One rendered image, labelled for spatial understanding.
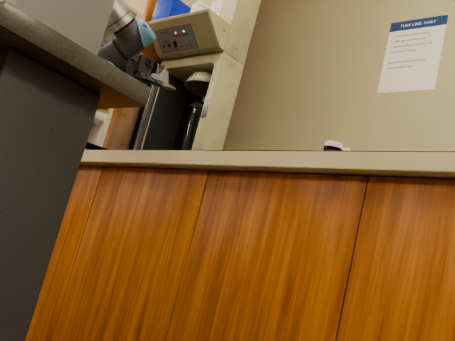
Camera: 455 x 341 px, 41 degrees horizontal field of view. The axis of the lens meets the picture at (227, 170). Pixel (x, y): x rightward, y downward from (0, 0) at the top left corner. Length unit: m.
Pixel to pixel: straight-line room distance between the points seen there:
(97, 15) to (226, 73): 0.95
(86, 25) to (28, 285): 0.49
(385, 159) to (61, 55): 0.63
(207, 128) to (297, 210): 0.78
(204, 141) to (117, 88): 0.93
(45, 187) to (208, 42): 1.15
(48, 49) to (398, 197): 0.69
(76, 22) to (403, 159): 0.67
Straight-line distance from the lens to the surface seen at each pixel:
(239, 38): 2.19
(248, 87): 2.61
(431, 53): 2.20
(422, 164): 1.19
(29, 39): 1.04
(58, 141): 1.13
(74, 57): 1.08
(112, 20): 1.80
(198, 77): 2.19
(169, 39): 2.26
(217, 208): 1.48
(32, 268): 1.12
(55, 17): 1.19
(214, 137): 2.06
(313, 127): 2.31
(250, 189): 1.43
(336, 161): 1.28
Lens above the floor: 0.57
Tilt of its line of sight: 13 degrees up
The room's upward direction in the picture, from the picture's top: 14 degrees clockwise
